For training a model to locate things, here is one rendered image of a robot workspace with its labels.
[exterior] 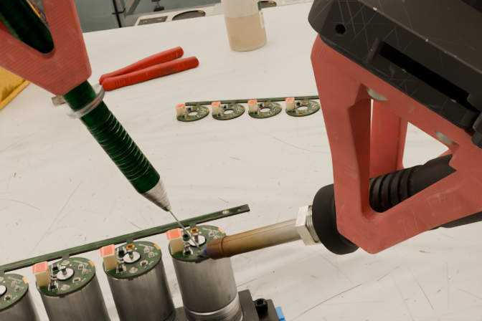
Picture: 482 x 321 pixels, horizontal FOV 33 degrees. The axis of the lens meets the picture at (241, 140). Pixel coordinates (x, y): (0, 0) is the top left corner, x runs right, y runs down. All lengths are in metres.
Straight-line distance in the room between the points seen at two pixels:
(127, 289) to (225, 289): 0.04
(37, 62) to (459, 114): 0.14
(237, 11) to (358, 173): 0.47
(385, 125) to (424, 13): 0.09
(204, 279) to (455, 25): 0.19
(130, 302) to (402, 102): 0.17
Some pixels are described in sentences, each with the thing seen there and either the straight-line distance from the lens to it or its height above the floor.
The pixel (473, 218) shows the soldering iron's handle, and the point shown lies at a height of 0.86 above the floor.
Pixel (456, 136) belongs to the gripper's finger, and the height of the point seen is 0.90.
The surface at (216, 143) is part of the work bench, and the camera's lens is 0.56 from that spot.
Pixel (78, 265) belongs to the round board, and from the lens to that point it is 0.35.
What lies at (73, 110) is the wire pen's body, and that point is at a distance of 0.29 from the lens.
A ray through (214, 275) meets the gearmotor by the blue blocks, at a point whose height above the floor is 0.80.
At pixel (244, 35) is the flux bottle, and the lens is 0.70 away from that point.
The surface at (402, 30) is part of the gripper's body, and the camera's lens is 0.18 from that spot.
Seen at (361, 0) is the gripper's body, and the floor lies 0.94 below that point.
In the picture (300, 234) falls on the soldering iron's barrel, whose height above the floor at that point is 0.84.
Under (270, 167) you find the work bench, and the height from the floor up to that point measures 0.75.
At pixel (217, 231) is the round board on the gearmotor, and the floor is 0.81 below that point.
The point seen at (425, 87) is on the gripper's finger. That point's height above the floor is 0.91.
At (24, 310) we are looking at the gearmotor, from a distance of 0.35.
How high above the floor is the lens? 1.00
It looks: 27 degrees down
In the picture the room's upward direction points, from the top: 11 degrees counter-clockwise
